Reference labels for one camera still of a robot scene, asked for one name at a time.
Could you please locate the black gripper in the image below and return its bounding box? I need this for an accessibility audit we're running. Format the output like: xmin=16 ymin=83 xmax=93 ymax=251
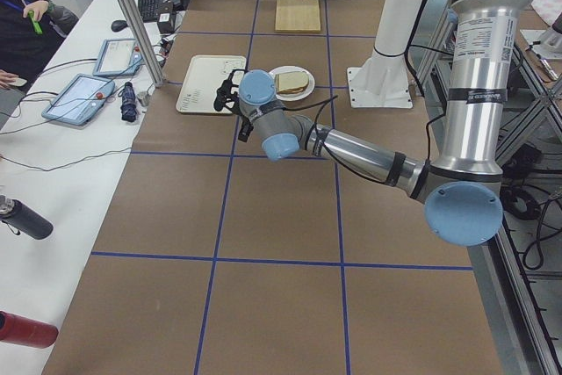
xmin=213 ymin=69 xmax=245 ymax=112

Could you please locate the aluminium frame post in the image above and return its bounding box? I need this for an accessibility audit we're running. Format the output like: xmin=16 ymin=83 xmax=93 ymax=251
xmin=117 ymin=0 xmax=164 ymax=88

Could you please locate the near teach pendant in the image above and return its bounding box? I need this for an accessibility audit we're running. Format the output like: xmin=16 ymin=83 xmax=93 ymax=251
xmin=41 ymin=74 xmax=115 ymax=126

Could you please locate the red bottle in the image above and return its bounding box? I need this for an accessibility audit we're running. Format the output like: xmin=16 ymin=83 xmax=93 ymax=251
xmin=1 ymin=311 xmax=59 ymax=349

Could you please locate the black keyboard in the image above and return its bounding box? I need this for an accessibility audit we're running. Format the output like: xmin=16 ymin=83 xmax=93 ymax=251
xmin=137 ymin=0 xmax=162 ymax=22

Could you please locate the folded dark blue umbrella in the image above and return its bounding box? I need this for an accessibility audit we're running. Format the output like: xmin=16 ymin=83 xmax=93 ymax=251
xmin=120 ymin=82 xmax=138 ymax=123

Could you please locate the far teach pendant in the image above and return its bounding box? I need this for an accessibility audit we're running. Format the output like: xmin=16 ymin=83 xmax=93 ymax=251
xmin=92 ymin=39 xmax=143 ymax=77

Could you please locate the teach pendant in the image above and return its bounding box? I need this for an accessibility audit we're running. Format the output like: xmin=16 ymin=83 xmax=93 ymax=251
xmin=41 ymin=74 xmax=115 ymax=126
xmin=92 ymin=39 xmax=143 ymax=77

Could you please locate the white round plate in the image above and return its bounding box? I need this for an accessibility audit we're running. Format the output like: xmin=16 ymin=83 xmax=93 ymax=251
xmin=269 ymin=65 xmax=315 ymax=102

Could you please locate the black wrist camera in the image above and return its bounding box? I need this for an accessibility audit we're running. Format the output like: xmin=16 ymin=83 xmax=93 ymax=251
xmin=237 ymin=117 xmax=254 ymax=142

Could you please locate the cream bear serving tray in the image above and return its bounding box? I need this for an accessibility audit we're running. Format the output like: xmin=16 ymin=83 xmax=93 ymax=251
xmin=176 ymin=54 xmax=247 ymax=115

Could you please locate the wooden cutting board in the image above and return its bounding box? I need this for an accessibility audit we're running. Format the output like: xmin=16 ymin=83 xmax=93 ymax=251
xmin=275 ymin=0 xmax=321 ymax=33

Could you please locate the bread slice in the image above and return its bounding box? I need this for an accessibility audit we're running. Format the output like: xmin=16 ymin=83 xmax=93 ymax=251
xmin=274 ymin=71 xmax=309 ymax=95

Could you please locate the green handheld object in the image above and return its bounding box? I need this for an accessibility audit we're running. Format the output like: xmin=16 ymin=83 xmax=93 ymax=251
xmin=27 ymin=11 xmax=43 ymax=35

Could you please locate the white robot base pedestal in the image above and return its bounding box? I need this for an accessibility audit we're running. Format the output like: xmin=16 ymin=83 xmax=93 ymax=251
xmin=347 ymin=0 xmax=423 ymax=109

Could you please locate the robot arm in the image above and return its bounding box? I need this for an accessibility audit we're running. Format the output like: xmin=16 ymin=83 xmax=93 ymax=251
xmin=214 ymin=0 xmax=531 ymax=246

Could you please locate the dark grey water bottle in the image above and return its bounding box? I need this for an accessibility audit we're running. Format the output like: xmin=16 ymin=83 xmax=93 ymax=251
xmin=1 ymin=195 xmax=54 ymax=240

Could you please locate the seated person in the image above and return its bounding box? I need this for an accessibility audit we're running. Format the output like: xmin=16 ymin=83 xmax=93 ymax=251
xmin=1 ymin=0 xmax=79 ymax=92

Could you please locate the black computer mouse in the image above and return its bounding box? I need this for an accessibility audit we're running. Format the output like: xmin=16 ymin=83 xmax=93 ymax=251
xmin=111 ymin=19 xmax=128 ymax=32

